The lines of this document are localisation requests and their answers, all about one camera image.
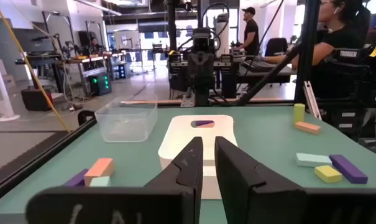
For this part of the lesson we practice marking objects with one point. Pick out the mint foam block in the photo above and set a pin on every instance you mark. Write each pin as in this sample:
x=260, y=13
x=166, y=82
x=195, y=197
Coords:
x=100, y=181
x=312, y=159

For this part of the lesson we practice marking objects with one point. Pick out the black table frame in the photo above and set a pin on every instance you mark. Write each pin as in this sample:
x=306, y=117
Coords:
x=35, y=161

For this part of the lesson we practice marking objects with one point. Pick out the black office chair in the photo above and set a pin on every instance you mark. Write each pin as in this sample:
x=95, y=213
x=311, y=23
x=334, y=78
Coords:
x=276, y=46

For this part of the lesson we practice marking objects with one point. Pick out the purple foam block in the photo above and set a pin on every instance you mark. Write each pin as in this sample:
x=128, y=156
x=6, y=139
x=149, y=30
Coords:
x=349, y=169
x=204, y=122
x=77, y=180

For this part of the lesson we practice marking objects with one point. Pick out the green table mat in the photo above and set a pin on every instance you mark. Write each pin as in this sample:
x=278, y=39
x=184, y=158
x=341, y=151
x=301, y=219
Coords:
x=268, y=140

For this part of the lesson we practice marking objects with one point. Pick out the black Trossen-labelled robot arm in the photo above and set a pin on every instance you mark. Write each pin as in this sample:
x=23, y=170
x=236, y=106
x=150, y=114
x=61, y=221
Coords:
x=349, y=71

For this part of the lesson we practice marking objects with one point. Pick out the small black floor case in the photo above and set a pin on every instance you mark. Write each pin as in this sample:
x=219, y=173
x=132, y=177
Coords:
x=37, y=99

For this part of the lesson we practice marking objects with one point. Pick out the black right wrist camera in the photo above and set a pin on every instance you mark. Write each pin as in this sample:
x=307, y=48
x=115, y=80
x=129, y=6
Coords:
x=201, y=42

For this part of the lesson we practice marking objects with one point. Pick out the white floor stand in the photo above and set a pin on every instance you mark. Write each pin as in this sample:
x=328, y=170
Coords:
x=1, y=93

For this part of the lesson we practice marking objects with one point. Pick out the aluminium profile bar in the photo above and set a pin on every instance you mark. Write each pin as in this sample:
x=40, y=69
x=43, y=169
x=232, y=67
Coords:
x=312, y=99

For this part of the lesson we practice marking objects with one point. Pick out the seated person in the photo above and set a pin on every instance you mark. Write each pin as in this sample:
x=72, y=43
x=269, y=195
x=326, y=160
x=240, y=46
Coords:
x=340, y=37

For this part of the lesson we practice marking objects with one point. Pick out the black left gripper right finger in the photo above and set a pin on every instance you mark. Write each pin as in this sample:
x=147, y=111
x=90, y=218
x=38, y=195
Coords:
x=262, y=199

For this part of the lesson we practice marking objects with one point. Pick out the computer with green lights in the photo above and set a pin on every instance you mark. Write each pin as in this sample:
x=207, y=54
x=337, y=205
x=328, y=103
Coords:
x=100, y=84

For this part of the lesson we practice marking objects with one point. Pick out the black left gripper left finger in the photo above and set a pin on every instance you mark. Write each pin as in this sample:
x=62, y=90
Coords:
x=163, y=199

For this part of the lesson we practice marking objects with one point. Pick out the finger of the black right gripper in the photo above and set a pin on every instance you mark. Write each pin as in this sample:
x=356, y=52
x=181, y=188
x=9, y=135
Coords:
x=199, y=73
x=205, y=73

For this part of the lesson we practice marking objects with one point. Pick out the black keyboard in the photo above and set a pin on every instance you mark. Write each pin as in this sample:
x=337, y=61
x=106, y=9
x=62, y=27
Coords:
x=259, y=66

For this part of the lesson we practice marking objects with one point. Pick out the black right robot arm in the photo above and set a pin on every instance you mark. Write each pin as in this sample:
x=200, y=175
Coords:
x=202, y=97

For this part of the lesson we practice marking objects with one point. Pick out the clear plastic bin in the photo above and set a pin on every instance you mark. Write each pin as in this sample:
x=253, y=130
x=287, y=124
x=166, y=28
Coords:
x=125, y=121

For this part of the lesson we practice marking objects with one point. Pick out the standing person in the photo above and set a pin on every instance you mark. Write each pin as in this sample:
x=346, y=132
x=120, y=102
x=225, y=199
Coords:
x=251, y=34

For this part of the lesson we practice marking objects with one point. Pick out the yellow-green foam cylinder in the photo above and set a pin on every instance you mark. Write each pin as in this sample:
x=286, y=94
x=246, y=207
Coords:
x=299, y=112

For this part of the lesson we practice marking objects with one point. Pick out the small yellow foam block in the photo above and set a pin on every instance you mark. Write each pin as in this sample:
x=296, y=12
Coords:
x=327, y=174

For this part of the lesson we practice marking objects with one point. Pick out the white plastic bin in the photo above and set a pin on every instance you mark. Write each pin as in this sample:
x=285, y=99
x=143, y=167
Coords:
x=187, y=140

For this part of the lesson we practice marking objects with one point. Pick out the orange foam block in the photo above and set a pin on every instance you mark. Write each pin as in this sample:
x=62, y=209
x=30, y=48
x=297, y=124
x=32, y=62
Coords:
x=99, y=168
x=307, y=127

